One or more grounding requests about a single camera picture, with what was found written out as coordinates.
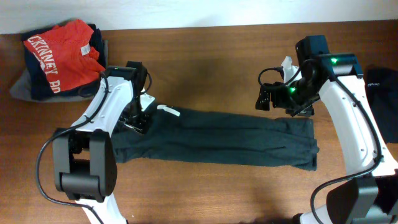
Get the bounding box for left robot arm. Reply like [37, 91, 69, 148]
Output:
[53, 61, 154, 223]

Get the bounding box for folded navy blue garment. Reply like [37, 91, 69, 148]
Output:
[24, 24, 107, 101]

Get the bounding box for folded grey garment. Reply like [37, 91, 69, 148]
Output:
[10, 42, 106, 103]

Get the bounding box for folded red printed t-shirt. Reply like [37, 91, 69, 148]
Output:
[22, 19, 105, 95]

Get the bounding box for dark green t-shirt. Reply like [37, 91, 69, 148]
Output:
[111, 106, 320, 171]

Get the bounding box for black garment pile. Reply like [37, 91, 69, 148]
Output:
[365, 67, 397, 143]

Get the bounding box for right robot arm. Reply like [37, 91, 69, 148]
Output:
[255, 35, 397, 223]

